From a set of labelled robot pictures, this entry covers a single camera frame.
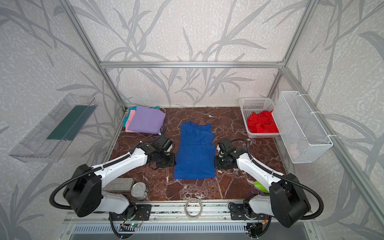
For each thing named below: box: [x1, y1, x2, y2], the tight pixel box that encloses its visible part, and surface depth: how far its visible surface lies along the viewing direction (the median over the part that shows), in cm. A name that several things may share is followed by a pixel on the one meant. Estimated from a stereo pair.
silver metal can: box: [130, 182, 149, 201], surface depth 77 cm
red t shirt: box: [247, 109, 279, 134], surface depth 108 cm
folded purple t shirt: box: [127, 106, 167, 135], surface depth 110 cm
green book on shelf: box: [46, 104, 98, 141], surface depth 69 cm
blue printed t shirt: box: [174, 121, 216, 179], surface depth 98 cm
